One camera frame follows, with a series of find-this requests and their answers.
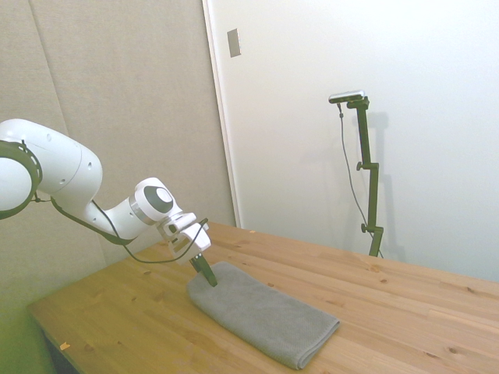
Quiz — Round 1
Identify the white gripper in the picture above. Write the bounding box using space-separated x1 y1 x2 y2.
166 222 218 288

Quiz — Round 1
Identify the grey terry towel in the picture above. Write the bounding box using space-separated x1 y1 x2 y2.
186 260 341 371

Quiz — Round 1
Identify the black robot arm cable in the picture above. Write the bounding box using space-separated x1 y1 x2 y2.
33 192 210 265

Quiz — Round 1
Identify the white door frame trim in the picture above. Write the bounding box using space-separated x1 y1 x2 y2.
201 0 243 229

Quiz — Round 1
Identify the dark green camera stand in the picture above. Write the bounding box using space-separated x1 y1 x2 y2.
346 97 385 258

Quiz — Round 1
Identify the grey exterior camera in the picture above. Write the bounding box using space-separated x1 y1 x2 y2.
328 89 367 105

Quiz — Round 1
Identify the grey wall switch plate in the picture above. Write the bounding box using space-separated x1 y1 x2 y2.
227 28 243 58

